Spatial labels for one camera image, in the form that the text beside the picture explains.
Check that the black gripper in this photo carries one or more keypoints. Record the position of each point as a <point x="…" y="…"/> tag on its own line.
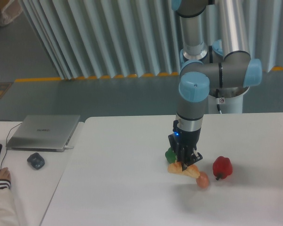
<point x="181" y="139"/>

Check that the green bell pepper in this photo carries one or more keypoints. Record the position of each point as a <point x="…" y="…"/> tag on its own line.
<point x="170" y="156"/>

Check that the triangular toasted bread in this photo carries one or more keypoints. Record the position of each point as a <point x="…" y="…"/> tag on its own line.
<point x="176" y="168"/>

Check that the brown egg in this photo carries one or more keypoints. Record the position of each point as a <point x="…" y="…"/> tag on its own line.
<point x="203" y="180"/>

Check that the red bell pepper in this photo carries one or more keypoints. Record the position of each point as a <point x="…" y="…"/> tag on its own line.
<point x="222" y="168"/>

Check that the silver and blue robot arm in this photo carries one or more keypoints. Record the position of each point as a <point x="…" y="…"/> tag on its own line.
<point x="205" y="68"/>

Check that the white striped sleeve forearm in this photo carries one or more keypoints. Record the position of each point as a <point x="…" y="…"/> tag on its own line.
<point x="8" y="212"/>

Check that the person's hand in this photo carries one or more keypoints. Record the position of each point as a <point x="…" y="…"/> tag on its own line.
<point x="5" y="174"/>

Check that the silver closed laptop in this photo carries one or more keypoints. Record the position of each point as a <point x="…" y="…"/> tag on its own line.
<point x="44" y="133"/>

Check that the white pleated curtain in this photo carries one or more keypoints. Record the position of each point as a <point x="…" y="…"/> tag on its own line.
<point x="136" y="37"/>

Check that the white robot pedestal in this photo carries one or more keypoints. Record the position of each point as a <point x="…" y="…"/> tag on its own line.
<point x="228" y="100"/>

